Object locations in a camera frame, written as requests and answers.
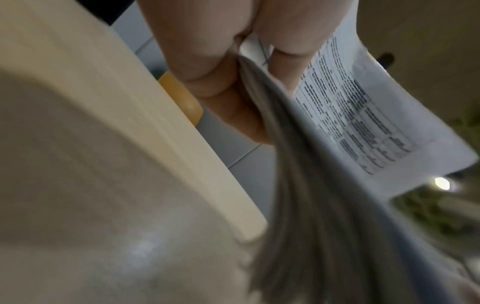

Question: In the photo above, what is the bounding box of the black monitor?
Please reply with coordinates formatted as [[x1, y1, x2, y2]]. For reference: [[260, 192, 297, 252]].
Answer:
[[87, 0, 132, 27]]

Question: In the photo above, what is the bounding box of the person's left hand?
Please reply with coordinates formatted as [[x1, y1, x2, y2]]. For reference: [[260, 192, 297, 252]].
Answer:
[[136, 0, 359, 146]]

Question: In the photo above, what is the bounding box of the yellow chair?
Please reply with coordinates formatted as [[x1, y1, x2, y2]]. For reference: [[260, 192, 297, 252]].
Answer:
[[157, 72, 205, 127]]

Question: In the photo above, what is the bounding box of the pile of printed papers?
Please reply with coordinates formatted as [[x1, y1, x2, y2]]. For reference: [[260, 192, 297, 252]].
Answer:
[[232, 0, 480, 304]]

